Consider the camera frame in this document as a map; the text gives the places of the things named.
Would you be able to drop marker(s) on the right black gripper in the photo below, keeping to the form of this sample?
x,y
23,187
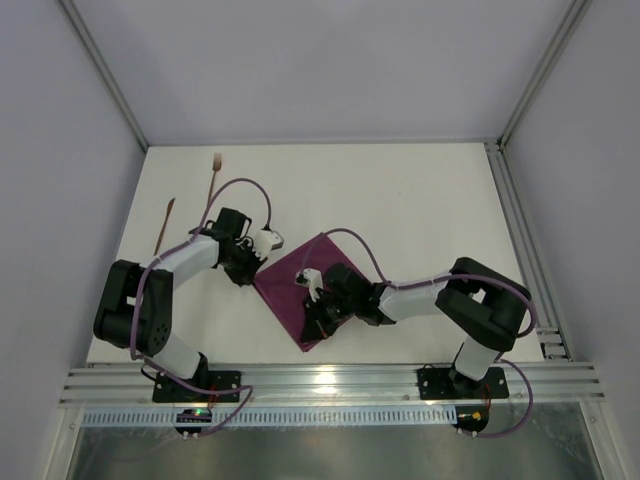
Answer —
x,y
324,310

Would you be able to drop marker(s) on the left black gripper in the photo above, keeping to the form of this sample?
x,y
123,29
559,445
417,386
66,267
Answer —
x,y
244,265

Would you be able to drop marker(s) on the purple satin napkin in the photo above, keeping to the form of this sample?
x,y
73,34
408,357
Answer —
x,y
276,284

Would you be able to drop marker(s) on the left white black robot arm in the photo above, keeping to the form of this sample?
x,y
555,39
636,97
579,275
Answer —
x,y
136,308

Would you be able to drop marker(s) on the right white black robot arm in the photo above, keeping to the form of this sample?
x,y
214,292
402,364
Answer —
x,y
487,306

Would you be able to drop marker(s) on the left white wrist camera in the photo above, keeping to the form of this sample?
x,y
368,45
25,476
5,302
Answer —
x,y
265,241

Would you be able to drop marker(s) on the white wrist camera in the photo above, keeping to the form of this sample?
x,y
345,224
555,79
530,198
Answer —
x,y
265,241
312,280

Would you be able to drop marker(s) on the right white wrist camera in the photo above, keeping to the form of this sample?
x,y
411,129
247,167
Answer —
x,y
312,280

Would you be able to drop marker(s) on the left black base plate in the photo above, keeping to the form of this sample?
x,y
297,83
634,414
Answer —
x,y
168,391

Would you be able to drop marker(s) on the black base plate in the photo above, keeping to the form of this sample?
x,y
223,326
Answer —
x,y
444,383
168,391

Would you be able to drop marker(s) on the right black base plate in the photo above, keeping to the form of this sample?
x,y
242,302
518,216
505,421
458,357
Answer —
x,y
444,383

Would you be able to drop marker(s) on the grey slotted cable duct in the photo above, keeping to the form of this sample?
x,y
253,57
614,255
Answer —
x,y
320,416

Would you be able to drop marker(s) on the right side aluminium rail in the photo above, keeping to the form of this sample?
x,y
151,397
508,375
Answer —
x,y
554,343

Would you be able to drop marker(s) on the left corner aluminium post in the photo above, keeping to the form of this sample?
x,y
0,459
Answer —
x,y
85,38

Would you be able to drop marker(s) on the corner aluminium post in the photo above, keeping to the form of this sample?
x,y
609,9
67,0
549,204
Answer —
x,y
553,51
85,38

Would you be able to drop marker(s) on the right corner aluminium post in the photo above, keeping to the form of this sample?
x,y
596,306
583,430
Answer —
x,y
553,51

